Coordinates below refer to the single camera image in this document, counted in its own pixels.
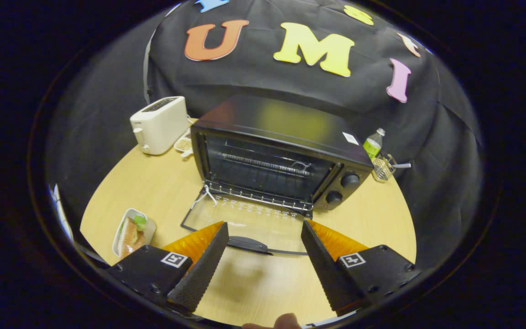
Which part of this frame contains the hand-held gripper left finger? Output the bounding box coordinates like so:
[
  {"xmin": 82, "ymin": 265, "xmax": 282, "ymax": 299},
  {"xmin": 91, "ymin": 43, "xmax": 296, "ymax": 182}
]
[{"xmin": 105, "ymin": 221, "xmax": 230, "ymax": 317}]

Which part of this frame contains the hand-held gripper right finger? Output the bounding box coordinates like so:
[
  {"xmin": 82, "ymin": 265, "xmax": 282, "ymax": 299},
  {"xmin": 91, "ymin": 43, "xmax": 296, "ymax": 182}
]
[{"xmin": 300, "ymin": 219, "xmax": 421, "ymax": 317}]

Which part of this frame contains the white bread sandwich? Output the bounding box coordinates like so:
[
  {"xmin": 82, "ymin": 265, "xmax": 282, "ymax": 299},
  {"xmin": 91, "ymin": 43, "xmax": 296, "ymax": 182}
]
[{"xmin": 119, "ymin": 214, "xmax": 147, "ymax": 257}]

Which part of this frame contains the black toaster oven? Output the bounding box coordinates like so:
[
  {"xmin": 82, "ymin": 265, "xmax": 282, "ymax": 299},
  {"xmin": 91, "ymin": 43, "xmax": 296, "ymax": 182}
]
[{"xmin": 180, "ymin": 94, "xmax": 374, "ymax": 256}]

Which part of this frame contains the white food tray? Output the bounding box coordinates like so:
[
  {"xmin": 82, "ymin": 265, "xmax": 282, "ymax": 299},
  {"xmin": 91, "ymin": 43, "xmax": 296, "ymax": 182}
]
[{"xmin": 111, "ymin": 208, "xmax": 157, "ymax": 259}]

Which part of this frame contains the white pop-up toaster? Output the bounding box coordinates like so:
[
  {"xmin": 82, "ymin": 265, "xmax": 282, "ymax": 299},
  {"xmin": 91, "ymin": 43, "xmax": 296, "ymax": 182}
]
[{"xmin": 129, "ymin": 96, "xmax": 190, "ymax": 156}]

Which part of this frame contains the green label water bottle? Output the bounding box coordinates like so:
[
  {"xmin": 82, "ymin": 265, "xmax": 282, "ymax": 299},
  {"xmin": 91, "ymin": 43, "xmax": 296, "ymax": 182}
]
[{"xmin": 362, "ymin": 127, "xmax": 386, "ymax": 161}]

